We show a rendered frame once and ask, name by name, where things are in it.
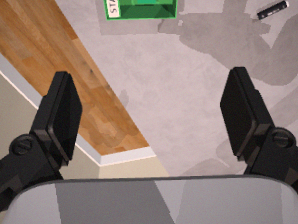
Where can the black aaa battery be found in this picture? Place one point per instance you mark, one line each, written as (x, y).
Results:
(273, 9)

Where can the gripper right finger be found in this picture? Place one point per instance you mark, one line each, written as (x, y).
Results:
(251, 135)

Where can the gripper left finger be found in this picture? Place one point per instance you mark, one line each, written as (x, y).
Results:
(38, 156)

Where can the green open-top bin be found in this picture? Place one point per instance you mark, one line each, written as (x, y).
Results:
(130, 9)

